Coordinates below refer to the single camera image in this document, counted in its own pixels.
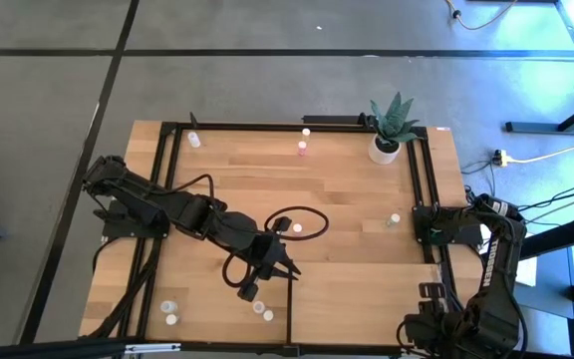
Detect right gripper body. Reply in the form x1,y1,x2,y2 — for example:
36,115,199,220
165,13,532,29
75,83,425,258
397,281,467,359

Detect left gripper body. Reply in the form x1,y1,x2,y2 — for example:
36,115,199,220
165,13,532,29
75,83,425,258
238,217,292,303

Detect silver aluminium bar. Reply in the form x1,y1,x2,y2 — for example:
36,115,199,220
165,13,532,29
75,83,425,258
124,342,182,356

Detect green plant in white pot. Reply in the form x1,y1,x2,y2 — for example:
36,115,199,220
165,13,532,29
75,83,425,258
368,91,422,166

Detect yellow power strip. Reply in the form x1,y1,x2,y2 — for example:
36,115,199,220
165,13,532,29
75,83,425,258
491,149,513,169

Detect black desk legs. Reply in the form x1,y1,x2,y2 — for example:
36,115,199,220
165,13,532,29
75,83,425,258
504,92,574,135

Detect black left camera cable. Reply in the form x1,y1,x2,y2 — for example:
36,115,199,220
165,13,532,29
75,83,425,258
166,173,330,290

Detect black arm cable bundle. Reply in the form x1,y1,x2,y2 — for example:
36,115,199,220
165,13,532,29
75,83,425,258
87,237,164,341

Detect pale floor cable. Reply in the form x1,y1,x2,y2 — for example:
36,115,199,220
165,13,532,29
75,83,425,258
508,143,574,166

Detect orange floor cable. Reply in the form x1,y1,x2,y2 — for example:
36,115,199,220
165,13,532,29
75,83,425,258
444,0,520,32

